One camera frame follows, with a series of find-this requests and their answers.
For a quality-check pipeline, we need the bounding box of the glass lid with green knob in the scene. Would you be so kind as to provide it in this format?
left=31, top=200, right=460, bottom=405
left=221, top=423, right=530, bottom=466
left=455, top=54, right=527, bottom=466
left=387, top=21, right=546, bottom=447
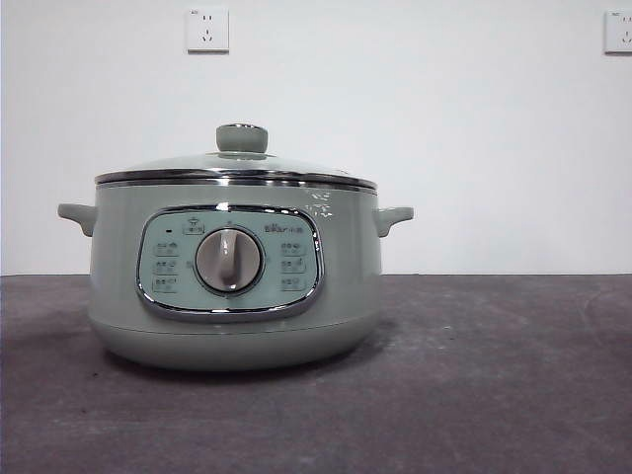
left=95, top=123, right=379, bottom=192

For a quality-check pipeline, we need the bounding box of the sage green electric cooking pot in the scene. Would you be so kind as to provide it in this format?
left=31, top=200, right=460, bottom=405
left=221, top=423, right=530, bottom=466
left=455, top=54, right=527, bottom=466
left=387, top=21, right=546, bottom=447
left=57, top=178, right=415, bottom=372

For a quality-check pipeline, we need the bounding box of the white wall power socket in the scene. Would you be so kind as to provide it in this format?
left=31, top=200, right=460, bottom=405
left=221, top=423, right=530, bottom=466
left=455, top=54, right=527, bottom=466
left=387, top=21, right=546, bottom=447
left=186, top=8, right=231, bottom=54
left=603, top=10, right=632, bottom=55

